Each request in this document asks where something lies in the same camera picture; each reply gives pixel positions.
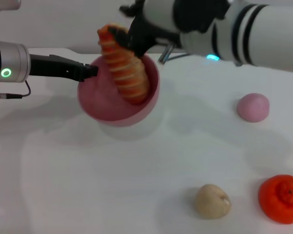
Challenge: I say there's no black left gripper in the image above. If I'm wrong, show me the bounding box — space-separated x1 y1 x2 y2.
28 54 99 82

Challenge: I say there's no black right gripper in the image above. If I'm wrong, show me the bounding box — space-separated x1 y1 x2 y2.
108 14 184 58

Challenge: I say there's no orange white striped bread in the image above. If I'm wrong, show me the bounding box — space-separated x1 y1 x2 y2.
97 22 151 106

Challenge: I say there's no pink plastic bowl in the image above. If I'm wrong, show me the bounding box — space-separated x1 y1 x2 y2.
78 54 161 128

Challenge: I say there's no pink round bun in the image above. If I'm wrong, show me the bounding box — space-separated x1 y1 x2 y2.
236 93 270 123

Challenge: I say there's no beige round bun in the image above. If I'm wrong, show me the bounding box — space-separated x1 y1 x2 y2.
194 183 232 220

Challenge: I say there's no orange tangerine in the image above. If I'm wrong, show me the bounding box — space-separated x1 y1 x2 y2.
257 174 293 225

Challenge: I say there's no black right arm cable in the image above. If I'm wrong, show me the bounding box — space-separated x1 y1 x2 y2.
157 42 190 64

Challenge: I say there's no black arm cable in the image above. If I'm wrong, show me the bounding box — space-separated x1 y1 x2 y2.
157 42 190 64
0 80 32 103

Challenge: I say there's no right wrist camera housing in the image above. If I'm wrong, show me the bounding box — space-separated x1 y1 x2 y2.
119 0 231 35

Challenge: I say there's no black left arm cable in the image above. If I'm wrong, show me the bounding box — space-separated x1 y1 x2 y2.
0 80 32 103

